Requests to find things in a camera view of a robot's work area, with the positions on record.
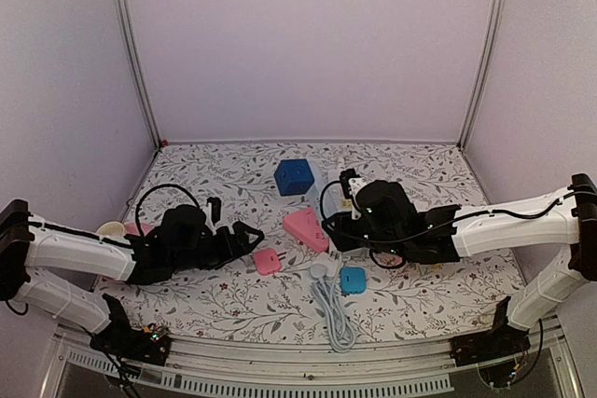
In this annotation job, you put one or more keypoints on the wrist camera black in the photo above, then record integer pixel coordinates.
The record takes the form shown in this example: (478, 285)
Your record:
(351, 183)
(213, 212)

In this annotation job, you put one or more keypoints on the grey-blue power strip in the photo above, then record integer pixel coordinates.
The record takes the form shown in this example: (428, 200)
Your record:
(333, 200)

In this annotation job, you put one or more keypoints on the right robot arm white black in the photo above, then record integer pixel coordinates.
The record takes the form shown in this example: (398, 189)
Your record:
(385, 221)

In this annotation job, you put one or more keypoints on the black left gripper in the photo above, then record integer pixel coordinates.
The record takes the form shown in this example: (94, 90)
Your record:
(232, 251)

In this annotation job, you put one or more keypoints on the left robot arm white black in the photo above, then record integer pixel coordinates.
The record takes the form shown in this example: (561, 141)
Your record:
(31, 246)

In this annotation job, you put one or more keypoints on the front aluminium rail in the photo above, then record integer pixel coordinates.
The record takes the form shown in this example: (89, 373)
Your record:
(203, 367)

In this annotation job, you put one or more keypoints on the right aluminium frame post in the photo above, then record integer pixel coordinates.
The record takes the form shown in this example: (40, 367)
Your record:
(483, 71)

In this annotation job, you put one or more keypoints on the floral patterned table mat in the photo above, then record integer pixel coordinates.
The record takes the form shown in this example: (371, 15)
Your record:
(236, 303)

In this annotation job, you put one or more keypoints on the dark blue cube socket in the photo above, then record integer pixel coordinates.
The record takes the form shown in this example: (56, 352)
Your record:
(293, 177)

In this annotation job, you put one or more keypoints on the white cube socket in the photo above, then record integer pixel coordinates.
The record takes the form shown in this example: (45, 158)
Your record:
(330, 261)

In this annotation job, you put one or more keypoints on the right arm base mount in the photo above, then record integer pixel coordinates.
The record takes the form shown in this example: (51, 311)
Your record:
(501, 340)

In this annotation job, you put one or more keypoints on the pink saucer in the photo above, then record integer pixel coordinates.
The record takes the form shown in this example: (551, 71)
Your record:
(137, 230)

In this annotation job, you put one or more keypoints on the white power strip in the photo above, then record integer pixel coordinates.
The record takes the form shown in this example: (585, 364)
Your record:
(339, 172)

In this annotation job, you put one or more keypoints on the aluminium frame post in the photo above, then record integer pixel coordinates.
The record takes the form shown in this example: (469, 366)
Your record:
(483, 71)
(138, 79)

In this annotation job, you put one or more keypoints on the pink triangular socket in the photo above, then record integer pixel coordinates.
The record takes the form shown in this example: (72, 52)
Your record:
(304, 226)

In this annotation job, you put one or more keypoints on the cream pink cup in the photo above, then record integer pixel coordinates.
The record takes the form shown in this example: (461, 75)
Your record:
(112, 228)

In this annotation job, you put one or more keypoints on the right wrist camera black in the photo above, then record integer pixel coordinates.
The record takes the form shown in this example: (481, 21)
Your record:
(351, 183)

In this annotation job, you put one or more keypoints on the left aluminium frame post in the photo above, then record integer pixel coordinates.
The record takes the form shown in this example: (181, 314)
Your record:
(138, 79)

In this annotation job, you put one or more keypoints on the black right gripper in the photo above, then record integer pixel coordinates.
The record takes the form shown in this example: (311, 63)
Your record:
(340, 238)

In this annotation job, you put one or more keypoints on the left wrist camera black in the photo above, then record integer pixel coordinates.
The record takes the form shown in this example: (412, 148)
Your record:
(213, 212)

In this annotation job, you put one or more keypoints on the pink cube socket plug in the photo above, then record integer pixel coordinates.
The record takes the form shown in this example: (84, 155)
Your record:
(388, 261)

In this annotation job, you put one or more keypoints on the small pink adapter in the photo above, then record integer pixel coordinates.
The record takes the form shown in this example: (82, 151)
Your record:
(268, 261)

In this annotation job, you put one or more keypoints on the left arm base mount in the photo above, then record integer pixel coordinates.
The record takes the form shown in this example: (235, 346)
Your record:
(149, 345)

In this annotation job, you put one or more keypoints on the cyan square adapter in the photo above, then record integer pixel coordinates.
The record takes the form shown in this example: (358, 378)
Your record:
(353, 280)

